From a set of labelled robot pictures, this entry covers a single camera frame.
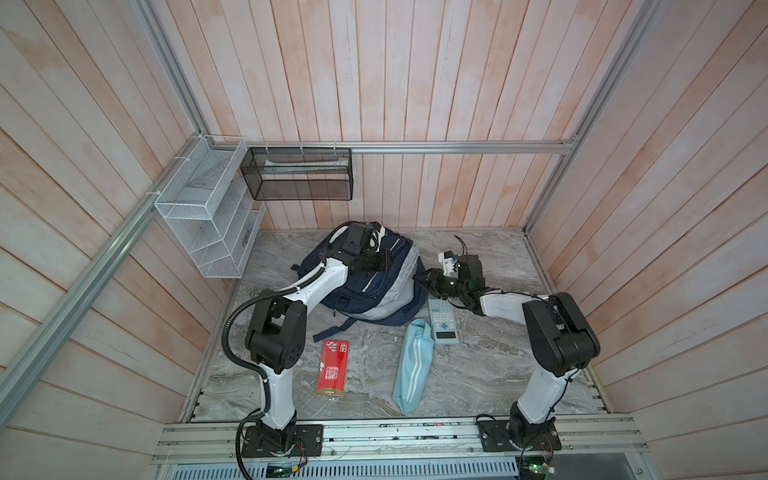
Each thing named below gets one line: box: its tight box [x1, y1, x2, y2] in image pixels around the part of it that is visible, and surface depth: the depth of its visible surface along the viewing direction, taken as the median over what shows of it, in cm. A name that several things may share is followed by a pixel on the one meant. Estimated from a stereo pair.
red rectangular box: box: [316, 339, 350, 396], surface depth 87 cm
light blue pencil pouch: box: [392, 320, 435, 415], surface depth 82 cm
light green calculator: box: [428, 298, 459, 345], surface depth 94 cm
